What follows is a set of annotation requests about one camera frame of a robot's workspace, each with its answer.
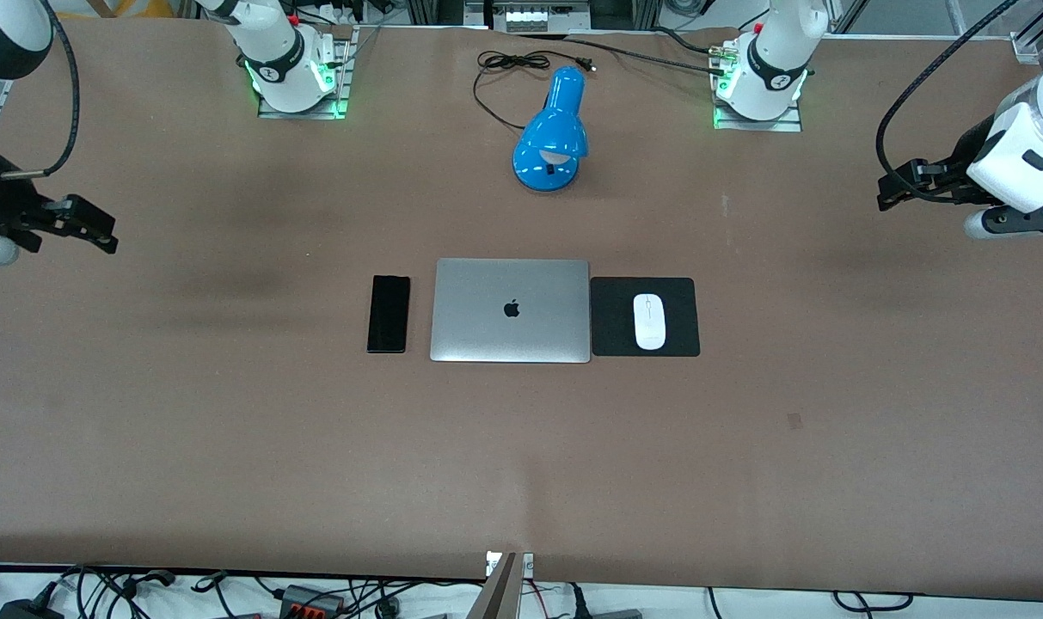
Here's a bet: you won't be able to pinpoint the black cable on table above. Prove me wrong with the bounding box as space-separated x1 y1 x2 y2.
517 31 728 78

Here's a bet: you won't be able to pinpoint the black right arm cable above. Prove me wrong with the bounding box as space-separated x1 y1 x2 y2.
0 0 81 180

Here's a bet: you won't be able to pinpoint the black orange connector box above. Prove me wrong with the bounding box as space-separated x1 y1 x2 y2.
279 584 347 619

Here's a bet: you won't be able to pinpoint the tangled black floor cables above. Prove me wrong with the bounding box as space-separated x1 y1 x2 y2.
0 563 488 619

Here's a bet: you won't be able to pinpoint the black looped floor cable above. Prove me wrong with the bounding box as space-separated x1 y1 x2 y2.
831 590 915 612

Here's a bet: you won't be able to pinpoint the black lamp power cord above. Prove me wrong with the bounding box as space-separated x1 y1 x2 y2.
473 50 597 132

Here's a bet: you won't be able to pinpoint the silver closed laptop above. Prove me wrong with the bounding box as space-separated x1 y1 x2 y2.
429 258 592 365

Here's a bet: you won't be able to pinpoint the white computer mouse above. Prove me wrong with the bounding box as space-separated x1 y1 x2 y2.
633 293 667 352

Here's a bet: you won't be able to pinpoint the blue desk lamp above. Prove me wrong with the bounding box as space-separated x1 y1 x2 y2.
512 66 589 193

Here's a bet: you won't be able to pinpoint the white power strip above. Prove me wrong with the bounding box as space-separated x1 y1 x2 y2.
504 0 592 34

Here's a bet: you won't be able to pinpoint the black power adapter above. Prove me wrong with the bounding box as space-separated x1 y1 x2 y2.
0 597 66 619

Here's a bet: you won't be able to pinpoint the wooden post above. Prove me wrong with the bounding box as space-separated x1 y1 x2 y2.
482 552 523 619

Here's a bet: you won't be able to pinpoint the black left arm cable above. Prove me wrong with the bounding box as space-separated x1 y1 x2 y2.
875 0 1022 188

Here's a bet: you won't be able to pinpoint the black smartphone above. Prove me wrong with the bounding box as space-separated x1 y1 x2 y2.
366 275 412 354

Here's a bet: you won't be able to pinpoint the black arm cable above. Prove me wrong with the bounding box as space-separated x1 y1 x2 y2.
0 0 81 180
875 0 1022 188

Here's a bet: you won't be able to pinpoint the black mouse pad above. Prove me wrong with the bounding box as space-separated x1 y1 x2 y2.
590 276 701 358

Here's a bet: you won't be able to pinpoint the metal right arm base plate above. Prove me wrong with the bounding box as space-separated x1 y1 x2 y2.
257 26 352 120

